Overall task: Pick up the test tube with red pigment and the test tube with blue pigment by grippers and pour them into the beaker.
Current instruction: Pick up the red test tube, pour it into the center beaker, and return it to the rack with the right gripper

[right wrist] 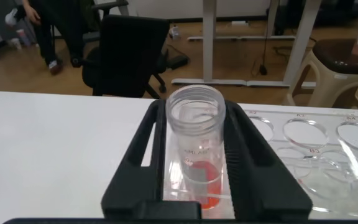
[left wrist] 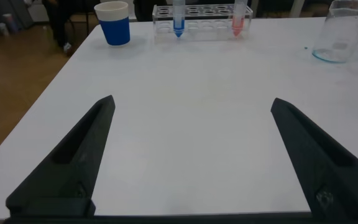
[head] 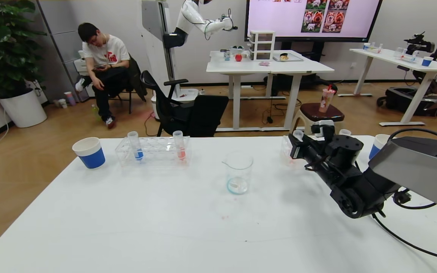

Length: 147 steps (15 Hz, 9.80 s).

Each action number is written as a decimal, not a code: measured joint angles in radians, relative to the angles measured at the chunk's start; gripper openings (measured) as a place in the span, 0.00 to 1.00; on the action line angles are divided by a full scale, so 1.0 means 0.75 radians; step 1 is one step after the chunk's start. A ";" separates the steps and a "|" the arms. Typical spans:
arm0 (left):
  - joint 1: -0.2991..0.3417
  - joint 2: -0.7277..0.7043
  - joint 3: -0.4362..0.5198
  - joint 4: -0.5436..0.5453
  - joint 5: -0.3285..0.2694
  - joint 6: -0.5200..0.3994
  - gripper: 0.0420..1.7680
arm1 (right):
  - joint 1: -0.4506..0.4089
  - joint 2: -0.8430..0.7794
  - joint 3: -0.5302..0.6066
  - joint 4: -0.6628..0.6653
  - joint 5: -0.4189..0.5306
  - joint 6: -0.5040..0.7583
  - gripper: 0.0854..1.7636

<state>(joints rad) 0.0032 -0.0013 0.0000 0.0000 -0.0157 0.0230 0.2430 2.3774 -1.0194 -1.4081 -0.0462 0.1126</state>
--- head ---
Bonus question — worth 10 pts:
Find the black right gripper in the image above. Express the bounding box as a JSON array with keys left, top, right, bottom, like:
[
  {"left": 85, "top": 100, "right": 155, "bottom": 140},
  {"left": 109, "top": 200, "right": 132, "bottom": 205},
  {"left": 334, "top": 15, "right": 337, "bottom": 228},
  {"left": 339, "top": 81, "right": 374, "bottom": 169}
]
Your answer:
[{"left": 283, "top": 132, "right": 329, "bottom": 167}]

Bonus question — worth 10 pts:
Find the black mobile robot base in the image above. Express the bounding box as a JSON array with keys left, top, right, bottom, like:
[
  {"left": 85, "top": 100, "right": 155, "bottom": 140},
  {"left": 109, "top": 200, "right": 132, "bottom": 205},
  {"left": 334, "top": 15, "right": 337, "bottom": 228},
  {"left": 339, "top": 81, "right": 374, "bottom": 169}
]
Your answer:
[{"left": 377, "top": 86, "right": 437, "bottom": 116}]

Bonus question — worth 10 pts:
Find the clear glass beaker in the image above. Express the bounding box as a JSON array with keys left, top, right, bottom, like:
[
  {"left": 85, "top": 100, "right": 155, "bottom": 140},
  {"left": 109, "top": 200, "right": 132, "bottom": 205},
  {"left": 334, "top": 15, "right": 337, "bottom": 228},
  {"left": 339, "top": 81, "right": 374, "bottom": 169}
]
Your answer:
[{"left": 222, "top": 152, "right": 254, "bottom": 196}]

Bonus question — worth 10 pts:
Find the test tube with red liquid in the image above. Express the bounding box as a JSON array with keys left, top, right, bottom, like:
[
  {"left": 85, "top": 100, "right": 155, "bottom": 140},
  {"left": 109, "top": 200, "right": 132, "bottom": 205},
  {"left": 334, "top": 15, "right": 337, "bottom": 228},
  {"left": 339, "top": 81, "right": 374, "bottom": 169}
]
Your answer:
[{"left": 172, "top": 130, "right": 186, "bottom": 160}]

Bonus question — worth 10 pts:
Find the brown topped beige stool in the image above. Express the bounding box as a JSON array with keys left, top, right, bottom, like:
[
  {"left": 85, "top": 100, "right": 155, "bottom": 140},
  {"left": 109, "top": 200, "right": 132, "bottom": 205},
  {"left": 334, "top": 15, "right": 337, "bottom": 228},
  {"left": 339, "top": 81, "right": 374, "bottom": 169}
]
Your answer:
[{"left": 289, "top": 103, "right": 345, "bottom": 135}]

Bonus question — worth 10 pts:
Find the pink drink cup with straw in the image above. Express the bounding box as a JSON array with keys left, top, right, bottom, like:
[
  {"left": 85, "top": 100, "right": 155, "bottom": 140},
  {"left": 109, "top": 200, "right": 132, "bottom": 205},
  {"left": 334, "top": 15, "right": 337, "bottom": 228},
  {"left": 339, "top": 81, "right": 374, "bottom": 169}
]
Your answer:
[{"left": 319, "top": 85, "right": 335, "bottom": 113}]

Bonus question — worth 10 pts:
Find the black display stand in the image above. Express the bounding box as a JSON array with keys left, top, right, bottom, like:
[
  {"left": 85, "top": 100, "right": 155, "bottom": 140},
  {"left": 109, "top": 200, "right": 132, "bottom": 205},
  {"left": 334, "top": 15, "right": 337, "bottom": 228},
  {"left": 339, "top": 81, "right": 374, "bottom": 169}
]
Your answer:
[{"left": 266, "top": 42, "right": 337, "bottom": 96}]

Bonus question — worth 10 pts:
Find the grey tray with food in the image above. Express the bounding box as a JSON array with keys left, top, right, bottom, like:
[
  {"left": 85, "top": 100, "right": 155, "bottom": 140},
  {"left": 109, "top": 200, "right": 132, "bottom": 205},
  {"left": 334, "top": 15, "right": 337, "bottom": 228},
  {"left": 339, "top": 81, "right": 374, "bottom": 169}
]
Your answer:
[{"left": 273, "top": 53, "right": 304, "bottom": 63}]

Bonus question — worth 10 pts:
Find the blue white paper cup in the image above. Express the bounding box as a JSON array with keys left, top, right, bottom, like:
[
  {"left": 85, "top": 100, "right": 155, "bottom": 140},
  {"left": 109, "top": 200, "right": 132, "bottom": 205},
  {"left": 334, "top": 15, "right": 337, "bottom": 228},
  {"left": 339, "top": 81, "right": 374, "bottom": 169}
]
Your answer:
[
  {"left": 368, "top": 134, "right": 390, "bottom": 160},
  {"left": 72, "top": 137, "right": 106, "bottom": 169}
]

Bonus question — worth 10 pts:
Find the white double desk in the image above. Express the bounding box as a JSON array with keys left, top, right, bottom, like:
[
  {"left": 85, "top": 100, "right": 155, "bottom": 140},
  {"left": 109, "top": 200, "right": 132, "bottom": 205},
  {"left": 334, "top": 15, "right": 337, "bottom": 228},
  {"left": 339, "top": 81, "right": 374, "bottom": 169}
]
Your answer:
[{"left": 206, "top": 50, "right": 335, "bottom": 132}]

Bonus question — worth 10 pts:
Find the black office chair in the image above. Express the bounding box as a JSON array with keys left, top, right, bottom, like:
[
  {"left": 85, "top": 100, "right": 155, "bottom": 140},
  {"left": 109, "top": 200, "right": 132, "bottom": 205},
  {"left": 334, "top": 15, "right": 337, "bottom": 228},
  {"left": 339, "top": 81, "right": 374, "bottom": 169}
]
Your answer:
[{"left": 141, "top": 70, "right": 230, "bottom": 138}]

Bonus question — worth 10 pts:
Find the white drawer organizer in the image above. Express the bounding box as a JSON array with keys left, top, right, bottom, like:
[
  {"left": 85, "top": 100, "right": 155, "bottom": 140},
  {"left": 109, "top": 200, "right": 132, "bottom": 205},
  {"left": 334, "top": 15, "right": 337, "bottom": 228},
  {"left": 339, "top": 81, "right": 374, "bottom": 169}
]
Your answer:
[{"left": 249, "top": 30, "right": 276, "bottom": 61}]

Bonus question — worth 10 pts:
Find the white standing desk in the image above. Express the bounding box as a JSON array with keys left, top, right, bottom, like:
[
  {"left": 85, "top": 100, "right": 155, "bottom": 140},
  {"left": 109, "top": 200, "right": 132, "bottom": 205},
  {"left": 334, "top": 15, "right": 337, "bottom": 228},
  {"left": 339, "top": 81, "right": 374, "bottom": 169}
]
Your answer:
[{"left": 338, "top": 48, "right": 437, "bottom": 127}]

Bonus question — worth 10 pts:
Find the black chair with dark jacket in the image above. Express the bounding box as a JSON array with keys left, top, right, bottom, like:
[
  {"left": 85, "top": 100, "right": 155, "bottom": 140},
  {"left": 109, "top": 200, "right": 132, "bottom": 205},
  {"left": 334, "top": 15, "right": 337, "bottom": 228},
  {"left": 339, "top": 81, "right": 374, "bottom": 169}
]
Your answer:
[{"left": 109, "top": 56, "right": 147, "bottom": 114}]

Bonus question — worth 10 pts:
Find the white humanoid robot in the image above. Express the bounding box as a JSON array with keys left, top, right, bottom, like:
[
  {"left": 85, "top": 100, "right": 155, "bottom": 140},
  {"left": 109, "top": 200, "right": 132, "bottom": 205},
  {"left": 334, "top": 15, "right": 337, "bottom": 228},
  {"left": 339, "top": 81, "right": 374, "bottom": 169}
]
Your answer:
[{"left": 139, "top": 0, "right": 238, "bottom": 121}]

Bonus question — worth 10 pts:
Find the seated person in white shirt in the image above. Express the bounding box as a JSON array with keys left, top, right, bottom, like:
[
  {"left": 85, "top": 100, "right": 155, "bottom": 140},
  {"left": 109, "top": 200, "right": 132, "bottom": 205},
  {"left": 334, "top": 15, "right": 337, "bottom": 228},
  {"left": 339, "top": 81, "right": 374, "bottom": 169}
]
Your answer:
[{"left": 75, "top": 23, "right": 131, "bottom": 129}]

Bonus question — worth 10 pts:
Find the white drawer cabinet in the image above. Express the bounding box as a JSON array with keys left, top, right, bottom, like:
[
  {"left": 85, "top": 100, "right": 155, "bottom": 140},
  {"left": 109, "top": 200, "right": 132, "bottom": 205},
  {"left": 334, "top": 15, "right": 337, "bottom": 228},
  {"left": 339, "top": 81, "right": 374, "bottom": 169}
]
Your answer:
[{"left": 74, "top": 58, "right": 89, "bottom": 74}]

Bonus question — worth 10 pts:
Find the grey partition cabinet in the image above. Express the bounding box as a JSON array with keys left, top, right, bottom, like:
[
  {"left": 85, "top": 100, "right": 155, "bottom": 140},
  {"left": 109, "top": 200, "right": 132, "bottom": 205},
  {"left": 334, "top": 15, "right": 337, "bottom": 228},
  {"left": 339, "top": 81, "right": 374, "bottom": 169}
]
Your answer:
[{"left": 36, "top": 0, "right": 89, "bottom": 103}]

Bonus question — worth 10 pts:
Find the white plant pot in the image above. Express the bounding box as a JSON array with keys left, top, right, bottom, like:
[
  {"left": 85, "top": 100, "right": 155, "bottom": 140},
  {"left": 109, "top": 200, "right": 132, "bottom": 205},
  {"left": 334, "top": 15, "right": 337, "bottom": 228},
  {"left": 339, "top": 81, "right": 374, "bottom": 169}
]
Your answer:
[{"left": 0, "top": 88, "right": 48, "bottom": 129}]

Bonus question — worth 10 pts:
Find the green potted plant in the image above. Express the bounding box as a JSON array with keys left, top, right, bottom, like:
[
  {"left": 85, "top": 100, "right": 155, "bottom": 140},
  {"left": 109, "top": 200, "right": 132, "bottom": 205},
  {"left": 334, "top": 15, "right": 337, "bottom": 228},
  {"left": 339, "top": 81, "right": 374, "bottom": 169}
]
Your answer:
[{"left": 0, "top": 0, "right": 47, "bottom": 100}]

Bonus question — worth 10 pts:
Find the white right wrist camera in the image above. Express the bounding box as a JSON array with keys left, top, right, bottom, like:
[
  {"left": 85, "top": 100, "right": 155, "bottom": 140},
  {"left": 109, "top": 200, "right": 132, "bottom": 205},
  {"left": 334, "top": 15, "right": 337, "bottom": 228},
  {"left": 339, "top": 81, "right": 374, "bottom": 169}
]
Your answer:
[{"left": 311, "top": 120, "right": 335, "bottom": 138}]

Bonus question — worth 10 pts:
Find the large wall display screen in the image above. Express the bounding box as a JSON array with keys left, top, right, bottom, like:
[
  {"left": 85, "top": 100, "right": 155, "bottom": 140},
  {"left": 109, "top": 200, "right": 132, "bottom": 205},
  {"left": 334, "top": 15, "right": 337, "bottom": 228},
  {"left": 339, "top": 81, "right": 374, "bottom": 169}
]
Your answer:
[{"left": 244, "top": 0, "right": 383, "bottom": 43}]

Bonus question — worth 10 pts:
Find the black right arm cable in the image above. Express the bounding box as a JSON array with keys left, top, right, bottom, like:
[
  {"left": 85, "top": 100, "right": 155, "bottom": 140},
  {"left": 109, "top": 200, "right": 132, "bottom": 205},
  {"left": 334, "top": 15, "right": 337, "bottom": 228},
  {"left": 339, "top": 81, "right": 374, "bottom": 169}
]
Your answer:
[{"left": 371, "top": 190, "right": 437, "bottom": 263}]

